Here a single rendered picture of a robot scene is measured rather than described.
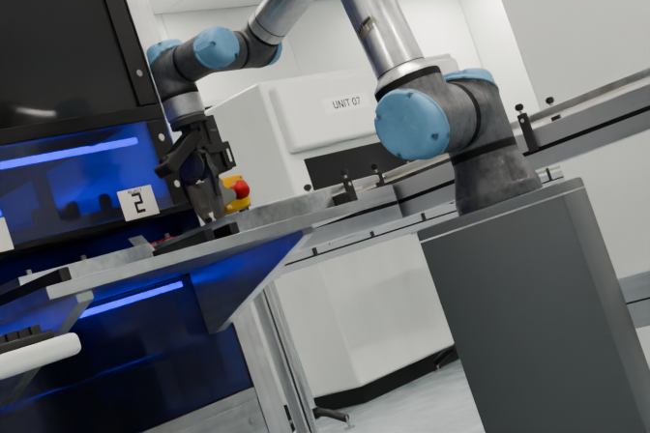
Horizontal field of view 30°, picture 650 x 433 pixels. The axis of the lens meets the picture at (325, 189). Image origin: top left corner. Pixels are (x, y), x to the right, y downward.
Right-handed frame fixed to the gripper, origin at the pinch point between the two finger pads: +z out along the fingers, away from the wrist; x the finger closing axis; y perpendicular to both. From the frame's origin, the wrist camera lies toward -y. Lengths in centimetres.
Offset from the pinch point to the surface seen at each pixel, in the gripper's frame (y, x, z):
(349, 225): 64, 27, 7
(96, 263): -35.5, -10.5, 2.9
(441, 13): 763, 480, -178
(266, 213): -6.8, -21.9, 3.2
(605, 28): 148, -10, -23
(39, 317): -46.5, -7.2, 8.5
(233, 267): 3.4, 2.4, 9.5
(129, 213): -6.1, 15.5, -7.1
